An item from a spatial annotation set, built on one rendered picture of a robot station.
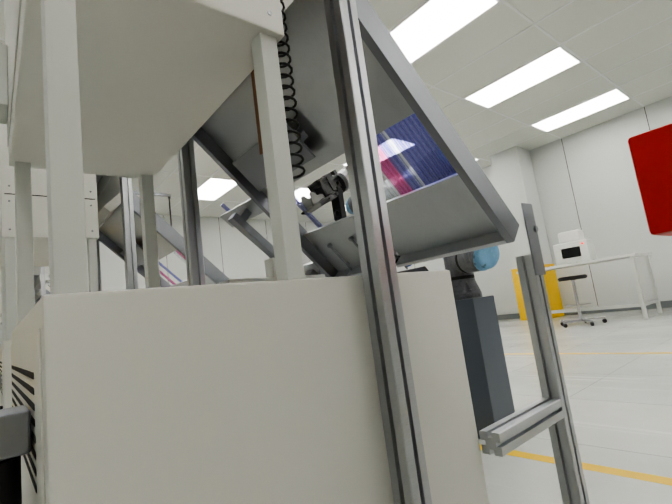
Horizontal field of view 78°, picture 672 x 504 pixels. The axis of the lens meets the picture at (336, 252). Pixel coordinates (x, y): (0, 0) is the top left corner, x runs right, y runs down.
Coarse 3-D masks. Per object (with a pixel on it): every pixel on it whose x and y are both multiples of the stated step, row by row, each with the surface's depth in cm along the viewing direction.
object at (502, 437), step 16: (528, 208) 97; (528, 224) 95; (528, 240) 94; (320, 272) 154; (544, 272) 96; (544, 400) 90; (560, 400) 90; (512, 416) 82; (528, 416) 81; (544, 416) 84; (560, 416) 88; (480, 432) 76; (496, 432) 74; (512, 432) 76; (528, 432) 79; (496, 448) 74; (512, 448) 75
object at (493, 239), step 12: (468, 240) 110; (480, 240) 106; (492, 240) 103; (504, 240) 100; (420, 252) 122; (432, 252) 118; (444, 252) 114; (456, 252) 110; (396, 264) 127; (408, 264) 124; (336, 276) 149
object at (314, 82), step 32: (320, 0) 82; (288, 32) 91; (320, 32) 87; (320, 64) 93; (320, 96) 99; (384, 96) 91; (224, 128) 123; (256, 128) 117; (288, 128) 106; (320, 128) 106; (384, 128) 97; (256, 160) 121; (320, 160) 115
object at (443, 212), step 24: (408, 192) 110; (432, 192) 105; (456, 192) 101; (408, 216) 115; (432, 216) 111; (456, 216) 107; (480, 216) 103; (312, 240) 145; (336, 240) 138; (408, 240) 122; (432, 240) 117; (456, 240) 113; (336, 264) 149; (360, 264) 142
